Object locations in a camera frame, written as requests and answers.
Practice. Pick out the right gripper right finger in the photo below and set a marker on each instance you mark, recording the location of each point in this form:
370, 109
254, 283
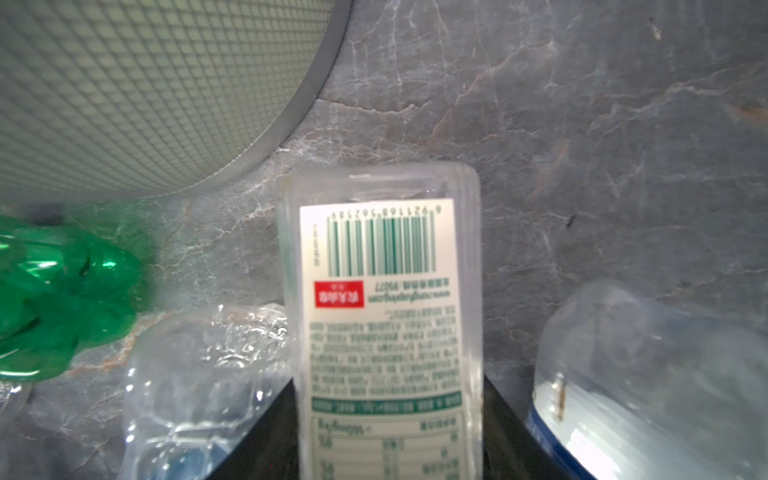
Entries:
510, 451

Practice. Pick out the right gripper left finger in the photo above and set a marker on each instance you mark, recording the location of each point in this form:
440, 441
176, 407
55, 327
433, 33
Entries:
270, 450

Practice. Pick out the short bottle blue label blue cap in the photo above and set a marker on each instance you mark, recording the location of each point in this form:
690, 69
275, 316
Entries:
626, 387

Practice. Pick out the square bottle white red label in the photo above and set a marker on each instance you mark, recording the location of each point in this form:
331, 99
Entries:
383, 291

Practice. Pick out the green-lined mesh waste bin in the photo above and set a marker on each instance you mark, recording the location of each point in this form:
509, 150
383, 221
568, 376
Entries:
104, 100

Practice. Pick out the clear bottle blue label upright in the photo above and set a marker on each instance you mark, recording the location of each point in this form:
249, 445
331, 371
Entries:
196, 383

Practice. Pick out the green bottle yellow cap upper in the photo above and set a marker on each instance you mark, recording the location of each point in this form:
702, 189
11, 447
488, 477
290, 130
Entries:
63, 290

